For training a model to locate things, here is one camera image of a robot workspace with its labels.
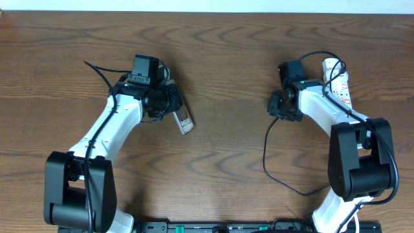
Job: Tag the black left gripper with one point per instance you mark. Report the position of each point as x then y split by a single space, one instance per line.
176 101

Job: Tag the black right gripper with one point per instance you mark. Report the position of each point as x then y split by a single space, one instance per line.
272 109

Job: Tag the Galaxy S25 Ultra smartphone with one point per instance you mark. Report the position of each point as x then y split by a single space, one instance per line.
183 120

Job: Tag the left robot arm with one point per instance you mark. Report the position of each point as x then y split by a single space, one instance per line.
80 192

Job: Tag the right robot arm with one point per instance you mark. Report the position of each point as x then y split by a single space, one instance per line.
361 166

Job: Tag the white power strip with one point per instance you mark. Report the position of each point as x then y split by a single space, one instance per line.
339 86

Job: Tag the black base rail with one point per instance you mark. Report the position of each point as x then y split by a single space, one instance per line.
278 226

